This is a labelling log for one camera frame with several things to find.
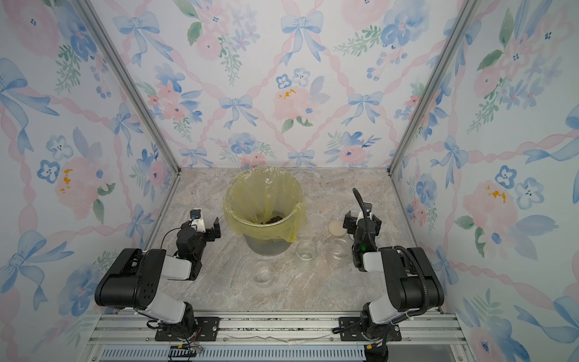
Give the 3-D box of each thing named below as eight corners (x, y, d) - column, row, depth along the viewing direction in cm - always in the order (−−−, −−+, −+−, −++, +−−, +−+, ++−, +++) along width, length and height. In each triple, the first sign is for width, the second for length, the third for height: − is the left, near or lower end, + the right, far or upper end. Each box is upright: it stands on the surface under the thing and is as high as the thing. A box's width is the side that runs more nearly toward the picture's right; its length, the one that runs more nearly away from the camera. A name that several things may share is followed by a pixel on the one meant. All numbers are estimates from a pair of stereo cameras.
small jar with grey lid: (253, 287, 85) (252, 285, 83) (255, 263, 90) (255, 261, 89) (274, 287, 85) (274, 285, 83) (276, 263, 90) (275, 261, 89)
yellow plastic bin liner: (233, 259, 89) (216, 226, 69) (242, 206, 105) (230, 167, 85) (302, 259, 89) (305, 226, 69) (301, 206, 105) (303, 167, 85)
